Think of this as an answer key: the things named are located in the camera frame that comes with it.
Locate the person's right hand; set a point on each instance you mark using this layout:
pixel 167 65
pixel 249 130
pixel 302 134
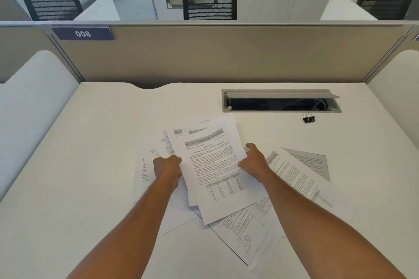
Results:
pixel 258 165

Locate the printed sheet with grey table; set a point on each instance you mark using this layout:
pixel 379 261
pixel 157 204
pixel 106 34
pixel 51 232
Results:
pixel 217 177

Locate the blue number sign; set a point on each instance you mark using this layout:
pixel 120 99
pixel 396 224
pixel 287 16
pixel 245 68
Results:
pixel 83 33

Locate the pile of scattered white papers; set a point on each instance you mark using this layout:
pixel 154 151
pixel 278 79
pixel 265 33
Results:
pixel 294 174

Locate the person's right forearm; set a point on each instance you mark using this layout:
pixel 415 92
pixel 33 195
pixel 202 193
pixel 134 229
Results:
pixel 320 226

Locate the person's left thumb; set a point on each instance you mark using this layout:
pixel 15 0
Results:
pixel 177 158

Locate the person's left forearm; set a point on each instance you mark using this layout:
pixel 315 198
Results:
pixel 131 233

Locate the black binder clip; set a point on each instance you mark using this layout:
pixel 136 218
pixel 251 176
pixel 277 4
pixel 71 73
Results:
pixel 308 119

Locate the person's right thumb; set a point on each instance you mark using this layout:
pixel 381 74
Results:
pixel 243 164

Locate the white side divider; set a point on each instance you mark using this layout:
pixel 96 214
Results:
pixel 98 9
pixel 397 92
pixel 29 108
pixel 345 7

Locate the person's left hand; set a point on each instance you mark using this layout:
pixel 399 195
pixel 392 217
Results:
pixel 166 168

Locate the beige desk partition panel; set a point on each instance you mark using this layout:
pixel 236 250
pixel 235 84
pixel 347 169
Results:
pixel 26 50
pixel 229 54

